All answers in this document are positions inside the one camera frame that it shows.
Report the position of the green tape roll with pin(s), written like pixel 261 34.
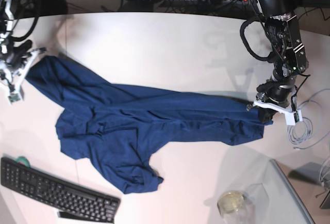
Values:
pixel 23 161

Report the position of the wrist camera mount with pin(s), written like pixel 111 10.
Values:
pixel 291 112
pixel 12 78

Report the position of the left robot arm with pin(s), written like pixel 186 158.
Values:
pixel 281 26

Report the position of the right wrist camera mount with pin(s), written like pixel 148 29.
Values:
pixel 12 78

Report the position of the dark blue t-shirt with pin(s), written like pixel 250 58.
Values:
pixel 119 127

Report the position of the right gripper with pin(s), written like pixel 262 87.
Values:
pixel 14 58

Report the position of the black computer keyboard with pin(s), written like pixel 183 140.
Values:
pixel 55 192

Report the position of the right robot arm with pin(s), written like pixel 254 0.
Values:
pixel 12 11

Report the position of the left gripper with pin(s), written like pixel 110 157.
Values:
pixel 276 93

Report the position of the clear tape roll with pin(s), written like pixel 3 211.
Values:
pixel 231 202

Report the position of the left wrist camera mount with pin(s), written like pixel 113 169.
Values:
pixel 291 112

